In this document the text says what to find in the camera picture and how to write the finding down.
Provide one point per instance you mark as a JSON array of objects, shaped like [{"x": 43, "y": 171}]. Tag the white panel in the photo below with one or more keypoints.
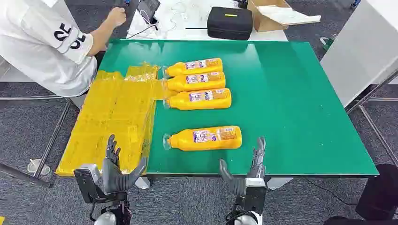
[{"x": 360, "y": 49}]

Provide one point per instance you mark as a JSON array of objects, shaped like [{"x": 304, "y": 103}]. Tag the cardboard box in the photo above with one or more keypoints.
[{"x": 264, "y": 24}]

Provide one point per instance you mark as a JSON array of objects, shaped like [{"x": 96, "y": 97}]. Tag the person's hand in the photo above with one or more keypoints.
[{"x": 116, "y": 16}]

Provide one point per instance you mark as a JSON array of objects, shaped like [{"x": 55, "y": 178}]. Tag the metal frame beside person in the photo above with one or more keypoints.
[{"x": 53, "y": 136}]

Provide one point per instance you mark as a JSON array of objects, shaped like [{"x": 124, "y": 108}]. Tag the green table mat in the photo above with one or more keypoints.
[{"x": 280, "y": 108}]

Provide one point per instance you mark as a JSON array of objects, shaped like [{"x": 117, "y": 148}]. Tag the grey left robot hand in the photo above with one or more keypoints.
[{"x": 113, "y": 178}]

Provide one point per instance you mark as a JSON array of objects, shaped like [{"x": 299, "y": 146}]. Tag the yellow plastic sheet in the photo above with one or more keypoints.
[{"x": 108, "y": 118}]

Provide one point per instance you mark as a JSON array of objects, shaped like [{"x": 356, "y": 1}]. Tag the dark tablet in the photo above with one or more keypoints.
[{"x": 148, "y": 8}]

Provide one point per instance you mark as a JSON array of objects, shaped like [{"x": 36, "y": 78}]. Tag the metal frame with panel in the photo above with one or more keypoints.
[{"x": 370, "y": 124}]

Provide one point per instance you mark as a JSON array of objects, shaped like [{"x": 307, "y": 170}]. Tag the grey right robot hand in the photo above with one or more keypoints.
[{"x": 257, "y": 164}]

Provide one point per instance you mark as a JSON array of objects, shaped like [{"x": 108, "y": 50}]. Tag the black zip case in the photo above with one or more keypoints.
[{"x": 230, "y": 23}]

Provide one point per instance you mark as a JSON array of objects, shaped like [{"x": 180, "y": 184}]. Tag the black box on floor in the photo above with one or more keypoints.
[{"x": 381, "y": 192}]

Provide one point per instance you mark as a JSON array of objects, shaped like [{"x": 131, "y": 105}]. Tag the white table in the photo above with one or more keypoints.
[{"x": 186, "y": 18}]

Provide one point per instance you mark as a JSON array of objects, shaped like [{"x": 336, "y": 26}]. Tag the white table foot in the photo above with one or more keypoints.
[
  {"x": 142, "y": 183},
  {"x": 278, "y": 183}
]

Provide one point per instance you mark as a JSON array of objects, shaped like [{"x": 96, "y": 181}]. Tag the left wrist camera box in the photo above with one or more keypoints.
[{"x": 87, "y": 183}]

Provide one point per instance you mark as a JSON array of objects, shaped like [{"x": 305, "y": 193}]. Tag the orange drink bottle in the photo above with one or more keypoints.
[
  {"x": 202, "y": 102},
  {"x": 199, "y": 69},
  {"x": 186, "y": 142},
  {"x": 199, "y": 84}
]

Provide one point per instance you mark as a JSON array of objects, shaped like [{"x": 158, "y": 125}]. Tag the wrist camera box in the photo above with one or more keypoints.
[
  {"x": 87, "y": 183},
  {"x": 255, "y": 195}
]

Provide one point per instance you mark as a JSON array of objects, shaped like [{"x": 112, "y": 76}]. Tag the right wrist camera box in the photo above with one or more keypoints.
[{"x": 255, "y": 195}]

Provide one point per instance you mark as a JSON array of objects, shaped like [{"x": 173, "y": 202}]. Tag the clear plastic cup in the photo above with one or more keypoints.
[{"x": 38, "y": 167}]

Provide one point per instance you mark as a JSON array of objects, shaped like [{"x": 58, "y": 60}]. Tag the white board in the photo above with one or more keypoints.
[{"x": 289, "y": 15}]

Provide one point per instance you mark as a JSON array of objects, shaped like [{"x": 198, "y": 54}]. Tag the person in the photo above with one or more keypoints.
[{"x": 40, "y": 46}]

